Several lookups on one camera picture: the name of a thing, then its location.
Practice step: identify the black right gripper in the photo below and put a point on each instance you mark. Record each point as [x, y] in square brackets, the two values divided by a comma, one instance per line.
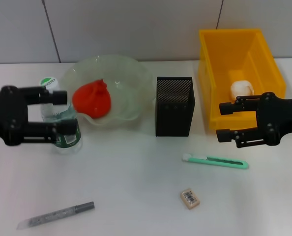
[281, 115]

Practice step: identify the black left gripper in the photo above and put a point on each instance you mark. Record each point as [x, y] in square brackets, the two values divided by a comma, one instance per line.
[10, 115]

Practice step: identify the orange fruit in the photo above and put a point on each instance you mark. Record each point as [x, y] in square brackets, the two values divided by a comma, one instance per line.
[92, 100]

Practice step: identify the clear green-labelled water bottle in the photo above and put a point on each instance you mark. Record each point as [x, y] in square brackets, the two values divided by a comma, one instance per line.
[49, 83]

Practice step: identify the white paper ball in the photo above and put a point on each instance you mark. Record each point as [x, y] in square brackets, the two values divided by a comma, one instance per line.
[242, 87]

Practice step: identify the mint green utility knife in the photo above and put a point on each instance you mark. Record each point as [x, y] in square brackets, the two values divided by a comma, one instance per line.
[217, 162]

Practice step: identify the black mesh pen holder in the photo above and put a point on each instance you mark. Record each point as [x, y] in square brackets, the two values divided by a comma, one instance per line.
[173, 118]

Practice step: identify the pale green wavy glass plate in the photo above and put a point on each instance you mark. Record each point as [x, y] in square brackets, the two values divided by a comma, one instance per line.
[128, 83]

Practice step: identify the beige eraser with barcode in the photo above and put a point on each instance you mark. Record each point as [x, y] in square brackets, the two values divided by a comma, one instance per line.
[190, 199]

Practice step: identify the grey glitter pen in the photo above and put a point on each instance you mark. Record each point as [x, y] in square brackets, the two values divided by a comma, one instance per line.
[55, 215]

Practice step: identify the yellow plastic bin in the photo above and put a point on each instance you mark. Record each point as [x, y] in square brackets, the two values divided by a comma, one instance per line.
[224, 61]

